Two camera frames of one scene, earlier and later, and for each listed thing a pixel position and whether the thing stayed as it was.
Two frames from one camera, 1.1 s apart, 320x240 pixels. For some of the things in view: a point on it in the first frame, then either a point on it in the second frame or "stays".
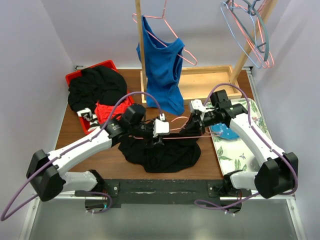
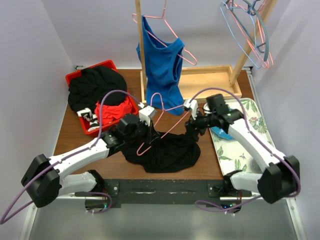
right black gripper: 195,125 stays
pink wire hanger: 183,127 to 164,110
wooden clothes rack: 201,83 stays
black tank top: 173,155 stays
